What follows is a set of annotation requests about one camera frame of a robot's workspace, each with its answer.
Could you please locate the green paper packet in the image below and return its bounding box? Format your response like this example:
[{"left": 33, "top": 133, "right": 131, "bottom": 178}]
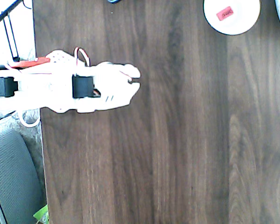
[{"left": 33, "top": 204, "right": 49, "bottom": 224}]

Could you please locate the red table clamp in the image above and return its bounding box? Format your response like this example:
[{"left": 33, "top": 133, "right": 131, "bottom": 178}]
[{"left": 9, "top": 56, "right": 51, "bottom": 70}]

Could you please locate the white power cable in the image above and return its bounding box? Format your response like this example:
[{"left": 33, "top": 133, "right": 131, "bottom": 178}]
[{"left": 16, "top": 109, "right": 42, "bottom": 128}]

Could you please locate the black metal frame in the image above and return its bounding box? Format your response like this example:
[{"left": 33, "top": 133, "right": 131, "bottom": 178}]
[{"left": 0, "top": 0, "right": 23, "bottom": 63}]

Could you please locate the small pink block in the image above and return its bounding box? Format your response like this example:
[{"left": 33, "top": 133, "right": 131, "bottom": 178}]
[{"left": 216, "top": 6, "right": 234, "bottom": 21}]

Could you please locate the grey mesh office chair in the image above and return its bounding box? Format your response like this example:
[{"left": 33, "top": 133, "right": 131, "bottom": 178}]
[{"left": 0, "top": 129, "right": 46, "bottom": 224}]

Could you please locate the tall white mug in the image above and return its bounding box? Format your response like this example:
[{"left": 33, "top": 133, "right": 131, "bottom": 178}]
[{"left": 203, "top": 0, "right": 262, "bottom": 36}]

